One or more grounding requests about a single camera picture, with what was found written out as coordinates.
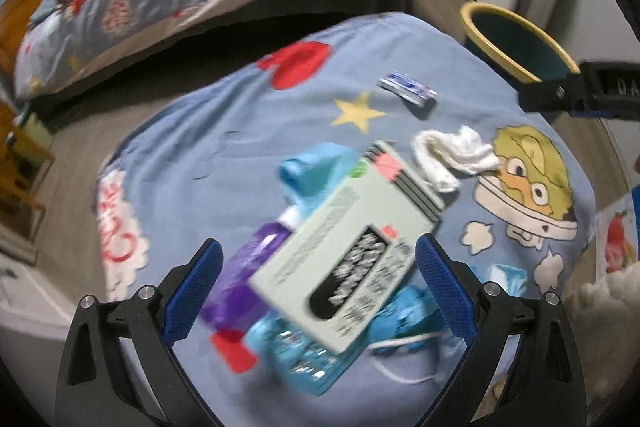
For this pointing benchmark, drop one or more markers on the teal bin with yellow rim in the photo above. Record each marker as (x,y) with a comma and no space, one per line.
(512,45)

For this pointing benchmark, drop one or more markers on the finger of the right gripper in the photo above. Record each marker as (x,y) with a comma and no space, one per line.
(608,90)

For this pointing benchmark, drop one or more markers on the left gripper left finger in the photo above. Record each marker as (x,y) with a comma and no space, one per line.
(94,386)

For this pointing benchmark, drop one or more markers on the pale green medicine box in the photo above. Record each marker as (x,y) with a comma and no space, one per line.
(342,263)

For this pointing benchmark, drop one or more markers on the blue white medicine sachet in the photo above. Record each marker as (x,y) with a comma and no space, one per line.
(407,88)

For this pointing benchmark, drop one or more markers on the light blue face mask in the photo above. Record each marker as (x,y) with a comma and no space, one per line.
(308,178)

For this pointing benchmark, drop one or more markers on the blue foil blister pack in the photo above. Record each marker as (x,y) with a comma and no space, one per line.
(296,358)

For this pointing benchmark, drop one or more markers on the small wooden chair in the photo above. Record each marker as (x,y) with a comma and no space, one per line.
(24,162)

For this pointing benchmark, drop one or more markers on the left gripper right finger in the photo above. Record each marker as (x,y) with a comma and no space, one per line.
(544,385)

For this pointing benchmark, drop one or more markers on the purple wrapper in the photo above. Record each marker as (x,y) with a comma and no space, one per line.
(232,305)

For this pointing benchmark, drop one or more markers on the strawberry printed carton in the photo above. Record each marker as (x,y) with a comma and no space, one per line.
(617,236)

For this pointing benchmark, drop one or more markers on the white tissue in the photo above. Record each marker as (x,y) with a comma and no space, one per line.
(438,153)

